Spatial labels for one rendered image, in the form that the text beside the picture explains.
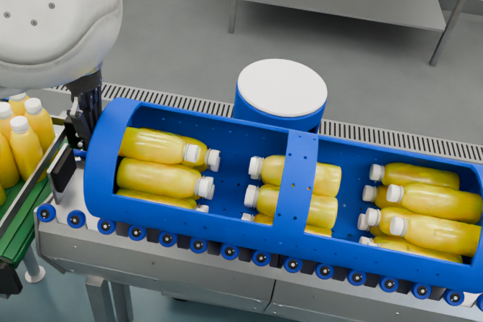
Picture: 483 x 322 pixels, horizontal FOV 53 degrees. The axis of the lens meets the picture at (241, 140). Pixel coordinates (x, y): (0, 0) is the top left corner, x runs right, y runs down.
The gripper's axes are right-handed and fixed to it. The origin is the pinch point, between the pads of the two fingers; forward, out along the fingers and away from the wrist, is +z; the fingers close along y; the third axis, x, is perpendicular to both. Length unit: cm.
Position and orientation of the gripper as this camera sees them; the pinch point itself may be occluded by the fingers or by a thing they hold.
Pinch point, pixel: (92, 139)
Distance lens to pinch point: 111.8
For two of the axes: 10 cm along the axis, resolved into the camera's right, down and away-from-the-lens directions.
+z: -1.0, 7.1, 7.0
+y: -1.7, 6.8, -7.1
